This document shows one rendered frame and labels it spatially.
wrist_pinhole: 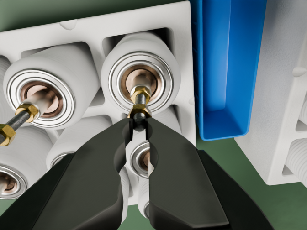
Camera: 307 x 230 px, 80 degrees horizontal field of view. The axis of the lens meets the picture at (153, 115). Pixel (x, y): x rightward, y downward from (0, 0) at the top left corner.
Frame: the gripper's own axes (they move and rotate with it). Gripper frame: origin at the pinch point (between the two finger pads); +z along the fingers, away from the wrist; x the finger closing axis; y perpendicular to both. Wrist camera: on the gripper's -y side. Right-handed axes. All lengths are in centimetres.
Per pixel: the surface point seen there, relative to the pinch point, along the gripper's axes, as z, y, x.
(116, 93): 9.1, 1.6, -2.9
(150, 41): 10.1, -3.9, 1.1
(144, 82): 7.1, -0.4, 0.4
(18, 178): 9.1, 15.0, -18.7
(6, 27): 34.4, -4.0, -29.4
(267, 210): 35, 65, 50
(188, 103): 16.5, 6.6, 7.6
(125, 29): 16.4, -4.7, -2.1
